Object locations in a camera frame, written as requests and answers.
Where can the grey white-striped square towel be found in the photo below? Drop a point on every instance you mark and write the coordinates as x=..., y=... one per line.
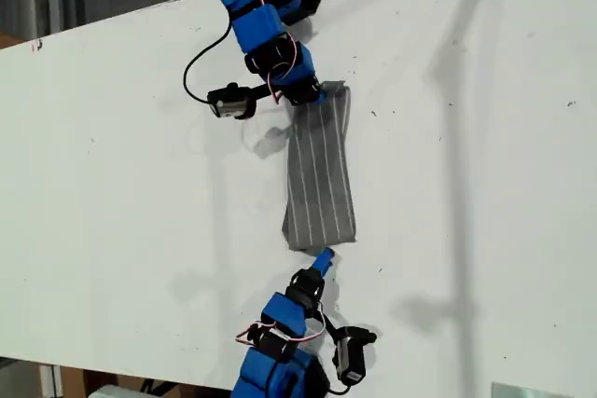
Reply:
x=322, y=174

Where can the white plastic object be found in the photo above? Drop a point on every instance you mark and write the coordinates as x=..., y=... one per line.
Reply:
x=116, y=392

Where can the shiny metal plate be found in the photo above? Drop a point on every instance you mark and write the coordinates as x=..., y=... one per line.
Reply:
x=531, y=391

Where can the white table leg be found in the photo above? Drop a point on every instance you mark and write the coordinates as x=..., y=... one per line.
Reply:
x=50, y=381

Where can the gripper camera stalk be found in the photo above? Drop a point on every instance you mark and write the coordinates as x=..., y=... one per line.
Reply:
x=331, y=325
x=263, y=91

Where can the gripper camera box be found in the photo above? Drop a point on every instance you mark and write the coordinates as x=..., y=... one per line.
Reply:
x=354, y=353
x=231, y=102

